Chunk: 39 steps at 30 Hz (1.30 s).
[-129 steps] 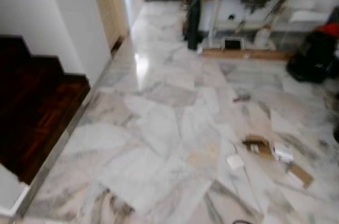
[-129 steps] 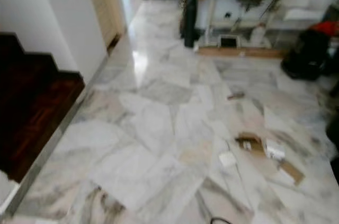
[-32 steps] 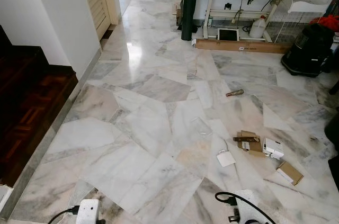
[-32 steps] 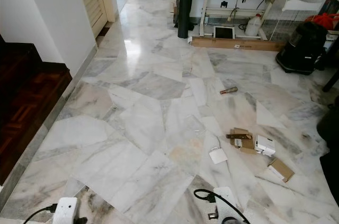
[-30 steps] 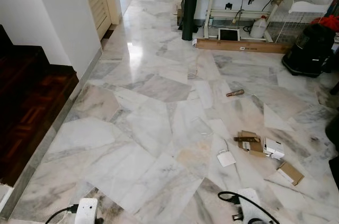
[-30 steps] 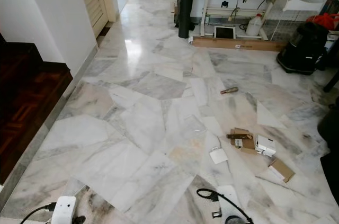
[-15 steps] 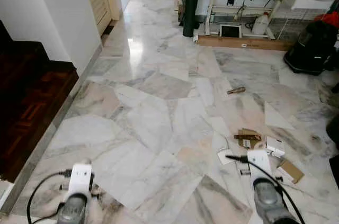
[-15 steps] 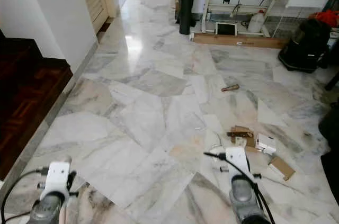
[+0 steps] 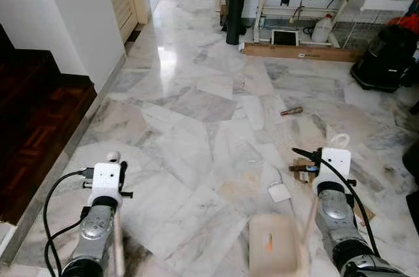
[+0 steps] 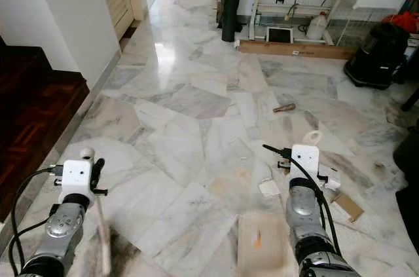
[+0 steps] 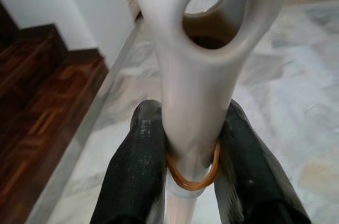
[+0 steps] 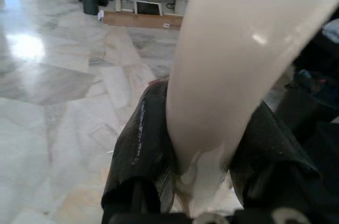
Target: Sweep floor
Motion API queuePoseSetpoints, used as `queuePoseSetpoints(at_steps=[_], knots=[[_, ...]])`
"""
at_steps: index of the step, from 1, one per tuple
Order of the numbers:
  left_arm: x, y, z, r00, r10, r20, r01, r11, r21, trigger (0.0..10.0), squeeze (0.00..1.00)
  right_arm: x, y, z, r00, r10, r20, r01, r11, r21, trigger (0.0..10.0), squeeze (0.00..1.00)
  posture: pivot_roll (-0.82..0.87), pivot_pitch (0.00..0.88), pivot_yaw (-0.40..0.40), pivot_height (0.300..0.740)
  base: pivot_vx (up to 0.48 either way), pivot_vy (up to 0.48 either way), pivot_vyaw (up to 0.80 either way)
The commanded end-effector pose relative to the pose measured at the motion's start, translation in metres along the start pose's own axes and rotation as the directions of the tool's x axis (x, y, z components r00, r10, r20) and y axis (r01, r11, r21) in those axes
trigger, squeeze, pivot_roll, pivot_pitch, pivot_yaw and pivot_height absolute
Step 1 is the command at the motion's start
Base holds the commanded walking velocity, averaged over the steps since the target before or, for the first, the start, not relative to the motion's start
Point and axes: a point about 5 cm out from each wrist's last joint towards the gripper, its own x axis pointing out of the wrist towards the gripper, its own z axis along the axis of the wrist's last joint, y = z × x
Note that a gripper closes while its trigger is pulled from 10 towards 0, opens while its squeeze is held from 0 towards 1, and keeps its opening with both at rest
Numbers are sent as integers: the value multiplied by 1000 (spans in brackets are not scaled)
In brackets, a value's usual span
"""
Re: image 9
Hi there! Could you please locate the broom with white knob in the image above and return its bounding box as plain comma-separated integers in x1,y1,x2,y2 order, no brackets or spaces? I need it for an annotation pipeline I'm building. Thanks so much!
107,151,128,277

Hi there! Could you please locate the beige long-handled dustpan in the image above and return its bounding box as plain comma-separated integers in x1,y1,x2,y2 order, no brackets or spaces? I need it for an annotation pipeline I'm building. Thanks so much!
249,134,352,277

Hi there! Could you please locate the white paper piece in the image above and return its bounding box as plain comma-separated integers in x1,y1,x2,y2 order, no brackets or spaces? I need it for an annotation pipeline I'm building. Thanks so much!
268,184,293,203

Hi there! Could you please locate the light brown cardboard piece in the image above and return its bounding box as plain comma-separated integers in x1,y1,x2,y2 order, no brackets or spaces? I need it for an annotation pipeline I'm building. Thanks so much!
355,204,376,223

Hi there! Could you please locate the long wooden plank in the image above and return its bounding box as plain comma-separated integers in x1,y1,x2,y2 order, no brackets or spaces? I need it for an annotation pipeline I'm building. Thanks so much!
242,42,365,64

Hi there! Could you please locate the dark wooden staircase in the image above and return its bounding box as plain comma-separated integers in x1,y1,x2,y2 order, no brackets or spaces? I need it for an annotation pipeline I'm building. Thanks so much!
0,24,98,227

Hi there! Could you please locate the white-framed black panel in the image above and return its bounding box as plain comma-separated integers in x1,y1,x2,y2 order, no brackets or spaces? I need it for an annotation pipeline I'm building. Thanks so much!
271,29,301,47

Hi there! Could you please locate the white plastic jug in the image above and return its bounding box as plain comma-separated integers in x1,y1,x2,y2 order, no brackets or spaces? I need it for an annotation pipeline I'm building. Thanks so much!
310,14,335,44

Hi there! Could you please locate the black vacuum cleaner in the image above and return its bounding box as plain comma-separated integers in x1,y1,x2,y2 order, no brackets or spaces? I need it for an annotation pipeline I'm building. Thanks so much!
350,24,419,92

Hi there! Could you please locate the wooden sewing machine table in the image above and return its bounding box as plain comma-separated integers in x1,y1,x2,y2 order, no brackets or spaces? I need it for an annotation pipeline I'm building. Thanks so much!
246,0,385,50

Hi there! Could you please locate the black rolled mat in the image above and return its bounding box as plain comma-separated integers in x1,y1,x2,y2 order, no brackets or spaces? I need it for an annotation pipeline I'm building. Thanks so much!
225,0,248,46

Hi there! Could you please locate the red cloth heap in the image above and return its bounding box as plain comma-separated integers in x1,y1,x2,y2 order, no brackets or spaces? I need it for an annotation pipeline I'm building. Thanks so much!
392,13,419,33

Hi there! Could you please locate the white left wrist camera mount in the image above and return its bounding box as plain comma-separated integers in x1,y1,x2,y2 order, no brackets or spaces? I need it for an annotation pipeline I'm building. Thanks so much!
91,162,122,200

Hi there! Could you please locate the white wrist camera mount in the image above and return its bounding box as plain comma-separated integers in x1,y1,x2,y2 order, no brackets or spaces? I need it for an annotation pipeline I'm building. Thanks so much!
91,162,122,200
319,148,353,187

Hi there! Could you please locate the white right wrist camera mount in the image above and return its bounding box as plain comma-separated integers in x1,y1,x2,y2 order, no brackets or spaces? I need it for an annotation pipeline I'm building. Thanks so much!
319,148,353,187

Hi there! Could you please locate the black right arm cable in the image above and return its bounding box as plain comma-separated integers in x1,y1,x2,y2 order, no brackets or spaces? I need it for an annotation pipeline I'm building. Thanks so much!
319,156,380,258

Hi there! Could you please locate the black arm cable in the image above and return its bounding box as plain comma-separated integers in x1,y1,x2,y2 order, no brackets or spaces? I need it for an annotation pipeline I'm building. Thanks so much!
319,156,380,258
43,168,94,277

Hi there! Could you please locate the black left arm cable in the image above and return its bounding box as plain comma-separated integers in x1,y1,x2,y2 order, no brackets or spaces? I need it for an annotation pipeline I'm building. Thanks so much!
43,168,94,277

